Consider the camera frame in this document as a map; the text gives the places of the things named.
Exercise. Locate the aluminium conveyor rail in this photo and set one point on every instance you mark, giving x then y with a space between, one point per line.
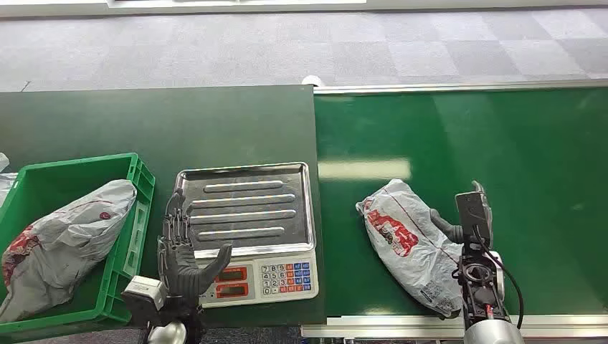
456 87
380 325

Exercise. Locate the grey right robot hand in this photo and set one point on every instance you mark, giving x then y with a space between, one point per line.
449 230

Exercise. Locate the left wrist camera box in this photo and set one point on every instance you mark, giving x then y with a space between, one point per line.
145 287

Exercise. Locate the pale plastic bag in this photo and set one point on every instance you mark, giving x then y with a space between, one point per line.
5 183

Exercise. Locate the white electronic scale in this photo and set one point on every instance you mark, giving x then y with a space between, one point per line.
280 280

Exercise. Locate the steel scale tray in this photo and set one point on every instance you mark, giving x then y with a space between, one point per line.
247 209

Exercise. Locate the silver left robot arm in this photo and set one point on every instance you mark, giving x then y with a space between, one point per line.
168 332

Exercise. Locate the grey plastic mailer package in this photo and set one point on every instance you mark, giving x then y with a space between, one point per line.
404 237
66 237

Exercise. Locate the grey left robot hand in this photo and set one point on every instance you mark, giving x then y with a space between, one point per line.
183 273

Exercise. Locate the green plastic crate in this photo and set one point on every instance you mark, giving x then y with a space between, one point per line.
43 180

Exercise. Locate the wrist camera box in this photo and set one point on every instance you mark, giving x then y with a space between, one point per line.
145 287
472 213

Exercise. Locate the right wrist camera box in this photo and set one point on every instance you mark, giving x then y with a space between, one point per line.
472 213

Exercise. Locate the green conveyor belt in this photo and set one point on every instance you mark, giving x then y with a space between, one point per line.
522 166

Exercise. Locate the white conveyor roller end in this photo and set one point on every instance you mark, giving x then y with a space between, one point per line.
312 80

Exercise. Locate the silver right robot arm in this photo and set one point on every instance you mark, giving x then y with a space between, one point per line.
491 332

